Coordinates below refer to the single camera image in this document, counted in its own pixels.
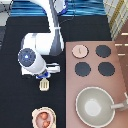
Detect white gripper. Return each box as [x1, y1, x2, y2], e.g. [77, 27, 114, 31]
[21, 63, 61, 79]

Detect cream slotted spatula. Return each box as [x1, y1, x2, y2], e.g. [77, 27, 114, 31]
[39, 78, 50, 91]

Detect pink pot lid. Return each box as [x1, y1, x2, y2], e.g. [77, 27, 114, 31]
[72, 45, 88, 58]

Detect cream round plate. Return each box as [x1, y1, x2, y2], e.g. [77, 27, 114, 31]
[31, 106, 56, 128]

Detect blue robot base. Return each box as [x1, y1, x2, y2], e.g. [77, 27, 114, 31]
[53, 0, 68, 15]

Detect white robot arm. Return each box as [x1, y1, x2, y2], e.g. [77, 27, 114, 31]
[18, 0, 64, 79]

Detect black table mat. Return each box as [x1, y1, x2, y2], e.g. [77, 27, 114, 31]
[0, 15, 111, 128]

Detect pink toy stove top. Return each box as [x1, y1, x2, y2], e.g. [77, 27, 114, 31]
[66, 41, 128, 128]

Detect grey frying pan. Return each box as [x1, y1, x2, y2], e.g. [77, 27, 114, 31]
[75, 87, 128, 128]

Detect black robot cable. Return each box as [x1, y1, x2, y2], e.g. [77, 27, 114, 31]
[58, 0, 81, 24]

